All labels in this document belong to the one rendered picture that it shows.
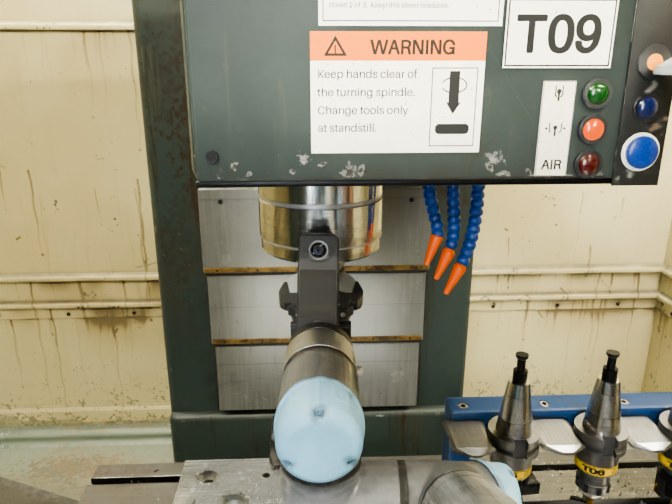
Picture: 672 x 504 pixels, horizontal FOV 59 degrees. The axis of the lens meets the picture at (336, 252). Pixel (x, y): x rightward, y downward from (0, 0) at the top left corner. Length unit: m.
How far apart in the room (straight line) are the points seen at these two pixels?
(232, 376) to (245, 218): 0.37
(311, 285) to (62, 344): 1.32
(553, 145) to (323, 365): 0.29
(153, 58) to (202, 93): 0.71
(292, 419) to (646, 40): 0.45
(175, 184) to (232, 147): 0.72
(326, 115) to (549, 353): 1.48
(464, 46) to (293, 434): 0.36
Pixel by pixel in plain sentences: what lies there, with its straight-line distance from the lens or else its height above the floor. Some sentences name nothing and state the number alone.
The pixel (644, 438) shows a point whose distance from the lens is 0.85.
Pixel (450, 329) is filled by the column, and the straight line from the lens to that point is 1.39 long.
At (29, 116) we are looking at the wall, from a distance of 1.73.
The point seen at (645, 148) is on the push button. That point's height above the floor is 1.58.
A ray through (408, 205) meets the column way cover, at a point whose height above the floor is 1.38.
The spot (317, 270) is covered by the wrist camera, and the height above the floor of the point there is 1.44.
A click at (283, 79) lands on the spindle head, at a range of 0.55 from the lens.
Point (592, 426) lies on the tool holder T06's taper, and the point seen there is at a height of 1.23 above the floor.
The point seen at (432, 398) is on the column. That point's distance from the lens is 1.47.
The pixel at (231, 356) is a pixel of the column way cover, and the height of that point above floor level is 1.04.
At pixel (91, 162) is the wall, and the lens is 1.69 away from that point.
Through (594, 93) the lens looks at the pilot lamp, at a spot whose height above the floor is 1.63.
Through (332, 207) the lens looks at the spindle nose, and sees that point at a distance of 0.69.
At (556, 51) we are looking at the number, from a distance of 0.59.
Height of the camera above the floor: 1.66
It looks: 18 degrees down
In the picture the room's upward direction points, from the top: straight up
